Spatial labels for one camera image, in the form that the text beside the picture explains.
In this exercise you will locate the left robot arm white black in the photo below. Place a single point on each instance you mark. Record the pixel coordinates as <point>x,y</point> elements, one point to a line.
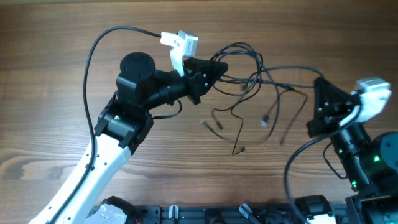
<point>123,125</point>

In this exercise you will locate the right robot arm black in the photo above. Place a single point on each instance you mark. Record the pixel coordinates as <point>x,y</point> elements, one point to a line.
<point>370,164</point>

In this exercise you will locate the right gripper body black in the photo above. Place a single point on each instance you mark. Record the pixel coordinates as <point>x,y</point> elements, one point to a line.
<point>319,126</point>

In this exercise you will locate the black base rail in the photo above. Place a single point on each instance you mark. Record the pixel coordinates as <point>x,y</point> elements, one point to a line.
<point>279,213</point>

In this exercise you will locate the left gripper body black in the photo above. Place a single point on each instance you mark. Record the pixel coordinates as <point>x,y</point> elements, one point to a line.
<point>193,86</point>

